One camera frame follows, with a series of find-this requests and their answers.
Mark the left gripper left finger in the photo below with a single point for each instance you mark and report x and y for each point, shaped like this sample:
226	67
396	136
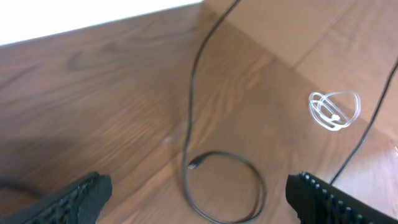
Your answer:
80	202

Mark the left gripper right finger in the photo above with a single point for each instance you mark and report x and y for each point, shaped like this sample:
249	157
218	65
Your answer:
317	202

